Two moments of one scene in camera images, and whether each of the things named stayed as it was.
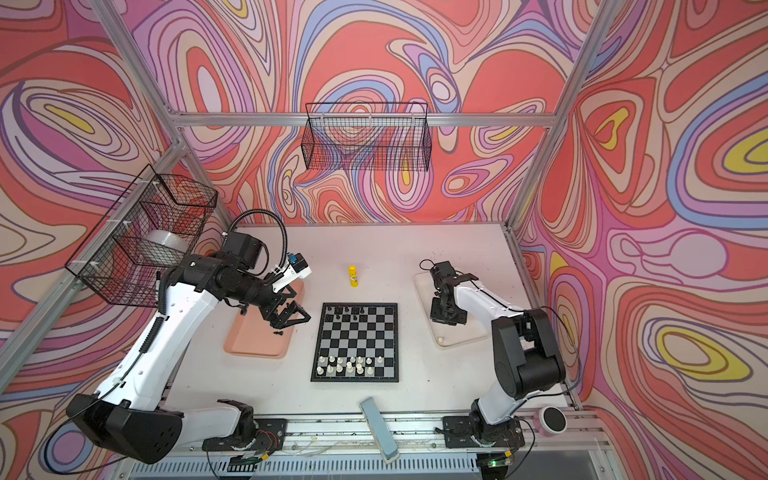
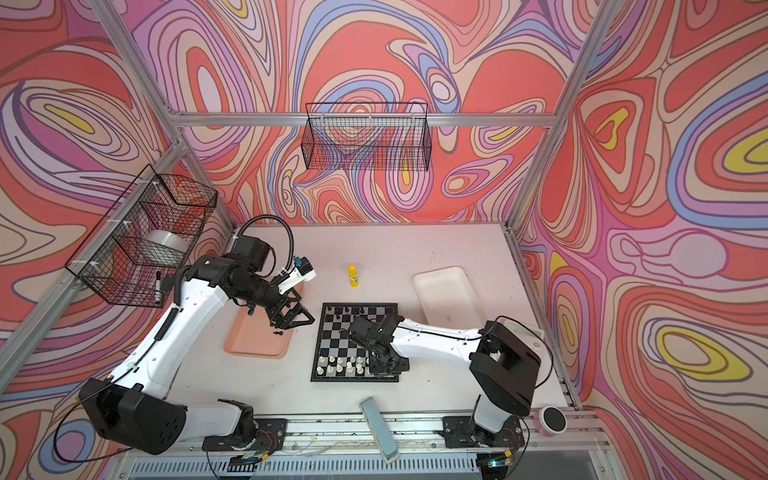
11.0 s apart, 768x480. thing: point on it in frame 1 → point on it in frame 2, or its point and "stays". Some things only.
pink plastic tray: [251, 333] stays
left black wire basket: [155, 223] stays
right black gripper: [438, 317] → [404, 365]
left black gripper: [284, 319] stays
